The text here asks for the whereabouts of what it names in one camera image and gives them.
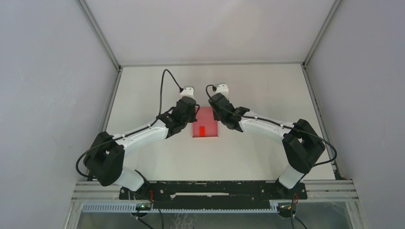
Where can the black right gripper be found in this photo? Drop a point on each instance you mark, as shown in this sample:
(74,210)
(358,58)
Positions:
(215,117)

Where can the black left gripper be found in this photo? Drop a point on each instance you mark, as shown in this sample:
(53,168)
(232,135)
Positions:
(193,118)

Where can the pink cardboard box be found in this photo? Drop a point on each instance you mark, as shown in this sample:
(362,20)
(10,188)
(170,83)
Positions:
(205,118)

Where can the small orange block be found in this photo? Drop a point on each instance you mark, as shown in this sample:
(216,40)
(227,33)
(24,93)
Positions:
(202,132)

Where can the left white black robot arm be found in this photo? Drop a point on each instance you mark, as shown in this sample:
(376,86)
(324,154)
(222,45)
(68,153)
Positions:
(105,158)

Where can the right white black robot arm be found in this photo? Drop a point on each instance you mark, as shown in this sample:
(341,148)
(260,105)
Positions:
(302,146)

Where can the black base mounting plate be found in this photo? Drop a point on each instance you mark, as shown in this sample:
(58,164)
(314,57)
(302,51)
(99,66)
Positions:
(198,202)

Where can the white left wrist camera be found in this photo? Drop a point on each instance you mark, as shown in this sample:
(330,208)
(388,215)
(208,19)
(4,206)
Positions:
(187,91)

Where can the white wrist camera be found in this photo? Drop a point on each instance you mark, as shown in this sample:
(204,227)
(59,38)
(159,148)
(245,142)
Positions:
(187,91)
(222,88)

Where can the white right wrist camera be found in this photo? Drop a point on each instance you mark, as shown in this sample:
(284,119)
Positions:
(222,88)

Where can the aluminium front frame rail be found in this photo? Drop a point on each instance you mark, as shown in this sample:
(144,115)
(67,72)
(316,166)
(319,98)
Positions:
(306,191)

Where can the white slotted cable duct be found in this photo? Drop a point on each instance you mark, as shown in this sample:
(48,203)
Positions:
(109,207)

